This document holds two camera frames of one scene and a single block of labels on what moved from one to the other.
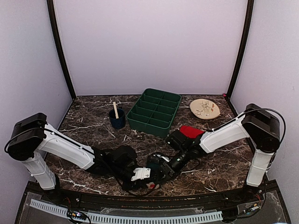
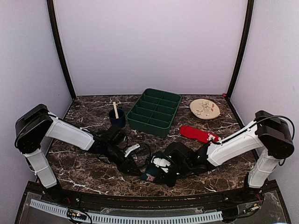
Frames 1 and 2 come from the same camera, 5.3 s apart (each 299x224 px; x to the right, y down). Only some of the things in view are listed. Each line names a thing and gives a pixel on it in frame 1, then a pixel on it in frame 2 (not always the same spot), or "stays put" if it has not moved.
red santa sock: x=190 y=132 stays put
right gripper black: x=169 y=171 to x=165 y=179
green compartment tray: x=152 y=113 stays put
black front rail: x=152 y=201 stays put
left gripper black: x=134 y=185 to x=126 y=165
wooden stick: x=116 y=112 stays put
